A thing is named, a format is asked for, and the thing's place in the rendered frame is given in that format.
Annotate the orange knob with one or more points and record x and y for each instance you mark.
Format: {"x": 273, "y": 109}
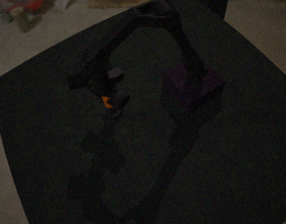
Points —
{"x": 105, "y": 100}

